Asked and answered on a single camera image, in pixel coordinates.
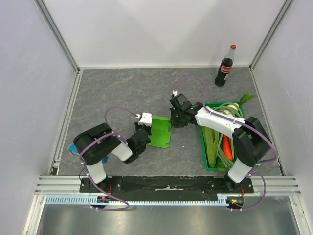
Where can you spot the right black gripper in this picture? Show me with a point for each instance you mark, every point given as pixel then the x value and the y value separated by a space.
pixel 176 118

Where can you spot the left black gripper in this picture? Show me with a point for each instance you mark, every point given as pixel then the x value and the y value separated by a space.
pixel 138 125

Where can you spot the green paper box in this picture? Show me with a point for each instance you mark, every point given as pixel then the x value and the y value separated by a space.
pixel 161 132

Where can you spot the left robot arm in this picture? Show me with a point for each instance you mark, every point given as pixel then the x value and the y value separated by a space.
pixel 98 142

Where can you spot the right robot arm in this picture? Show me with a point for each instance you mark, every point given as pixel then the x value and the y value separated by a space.
pixel 250 140

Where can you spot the blue small box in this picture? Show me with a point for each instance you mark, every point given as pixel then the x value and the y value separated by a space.
pixel 73 150

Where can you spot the green long beans bundle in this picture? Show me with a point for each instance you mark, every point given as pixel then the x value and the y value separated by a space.
pixel 211 141

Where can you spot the orange carrot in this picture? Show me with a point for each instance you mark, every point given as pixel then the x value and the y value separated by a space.
pixel 227 147

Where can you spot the green plastic tray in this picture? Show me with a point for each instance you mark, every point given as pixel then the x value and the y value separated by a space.
pixel 212 105

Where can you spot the cola glass bottle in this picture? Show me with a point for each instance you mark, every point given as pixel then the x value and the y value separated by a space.
pixel 225 66

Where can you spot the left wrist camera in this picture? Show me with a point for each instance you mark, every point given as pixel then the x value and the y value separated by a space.
pixel 144 119

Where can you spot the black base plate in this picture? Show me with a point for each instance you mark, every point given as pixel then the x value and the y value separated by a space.
pixel 166 188

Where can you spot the grey cable duct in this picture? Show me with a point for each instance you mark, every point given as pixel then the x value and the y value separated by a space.
pixel 95 200

